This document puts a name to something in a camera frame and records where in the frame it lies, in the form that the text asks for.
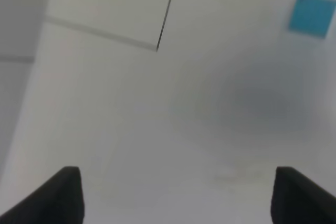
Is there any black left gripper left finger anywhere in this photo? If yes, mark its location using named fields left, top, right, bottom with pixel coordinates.
left=1, top=166, right=85, bottom=223

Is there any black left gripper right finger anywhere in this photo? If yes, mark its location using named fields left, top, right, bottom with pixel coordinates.
left=271, top=167, right=335, bottom=224

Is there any blue block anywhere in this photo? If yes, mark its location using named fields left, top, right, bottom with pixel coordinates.
left=288, top=0, right=335, bottom=38

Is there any white template sheet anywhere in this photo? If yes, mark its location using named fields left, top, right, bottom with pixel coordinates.
left=46, top=0, right=171, bottom=51

